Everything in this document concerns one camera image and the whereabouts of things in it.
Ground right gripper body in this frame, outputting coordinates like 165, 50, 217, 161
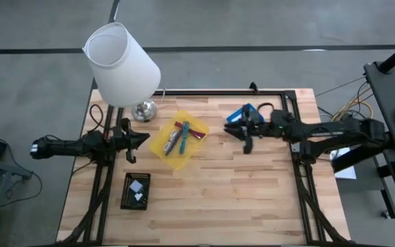
241, 106, 272, 154

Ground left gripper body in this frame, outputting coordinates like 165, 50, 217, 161
118, 118, 140, 164

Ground white cable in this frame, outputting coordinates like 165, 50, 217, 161
162, 128, 178, 154

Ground purple braided cable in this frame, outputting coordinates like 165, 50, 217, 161
165, 129, 184, 156

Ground white square charger adapter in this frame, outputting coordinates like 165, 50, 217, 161
129, 179, 144, 194

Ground teal cable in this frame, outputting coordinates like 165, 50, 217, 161
179, 121, 191, 155

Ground yellow translucent bin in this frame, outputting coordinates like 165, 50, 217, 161
148, 109, 210, 171

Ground blue plastic basket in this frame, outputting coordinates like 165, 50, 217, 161
226, 103, 265, 124

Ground silver lamp base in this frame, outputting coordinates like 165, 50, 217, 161
130, 98, 158, 123

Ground black plastic basket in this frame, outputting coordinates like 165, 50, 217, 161
119, 172, 152, 211

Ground white lamp shade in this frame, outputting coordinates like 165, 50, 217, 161
82, 22, 162, 108

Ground white paper sheet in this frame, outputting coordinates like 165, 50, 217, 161
330, 147, 358, 180

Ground black desk support beam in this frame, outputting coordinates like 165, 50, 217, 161
333, 137, 395, 172

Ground dark grey desk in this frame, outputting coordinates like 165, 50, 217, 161
363, 60, 395, 234

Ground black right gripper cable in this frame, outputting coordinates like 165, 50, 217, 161
257, 102, 275, 114

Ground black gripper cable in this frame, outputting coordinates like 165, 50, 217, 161
257, 102, 275, 114
89, 104, 105, 130

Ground black aluminium rig frame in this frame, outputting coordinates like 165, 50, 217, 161
58, 89, 351, 246

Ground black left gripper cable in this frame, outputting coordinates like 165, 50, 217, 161
89, 104, 105, 130

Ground yellow cables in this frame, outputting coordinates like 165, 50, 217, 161
331, 97, 375, 123

